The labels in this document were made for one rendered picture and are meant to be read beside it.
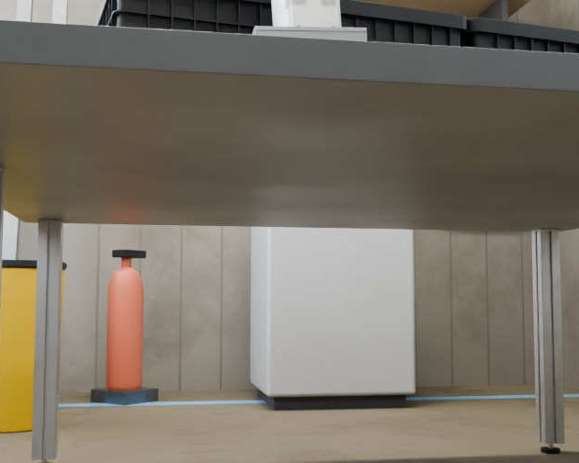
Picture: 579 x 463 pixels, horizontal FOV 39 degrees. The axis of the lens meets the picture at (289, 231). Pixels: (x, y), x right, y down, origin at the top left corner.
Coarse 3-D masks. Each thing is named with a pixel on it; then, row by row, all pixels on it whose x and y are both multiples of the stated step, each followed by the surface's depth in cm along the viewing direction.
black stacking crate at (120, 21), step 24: (120, 0) 118; (144, 0) 119; (168, 0) 121; (192, 0) 122; (216, 0) 123; (240, 0) 124; (120, 24) 118; (144, 24) 119; (168, 24) 120; (192, 24) 122; (216, 24) 122; (240, 24) 123; (264, 24) 125
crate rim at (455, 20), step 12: (348, 0) 129; (348, 12) 129; (360, 12) 130; (372, 12) 131; (384, 12) 131; (396, 12) 132; (408, 12) 133; (420, 12) 134; (432, 12) 134; (432, 24) 134; (444, 24) 135; (456, 24) 136
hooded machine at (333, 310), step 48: (288, 240) 329; (336, 240) 332; (384, 240) 336; (288, 288) 327; (336, 288) 331; (384, 288) 334; (288, 336) 326; (336, 336) 329; (384, 336) 332; (288, 384) 324; (336, 384) 327; (384, 384) 331
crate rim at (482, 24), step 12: (468, 24) 138; (480, 24) 137; (492, 24) 138; (504, 24) 139; (516, 24) 140; (528, 24) 141; (528, 36) 140; (540, 36) 141; (552, 36) 142; (564, 36) 143; (576, 36) 144
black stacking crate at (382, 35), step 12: (348, 24) 130; (360, 24) 131; (372, 24) 132; (384, 24) 132; (396, 24) 133; (408, 24) 134; (420, 24) 135; (372, 36) 132; (384, 36) 132; (396, 36) 133; (408, 36) 134; (420, 36) 135; (432, 36) 134; (444, 36) 136; (456, 36) 137
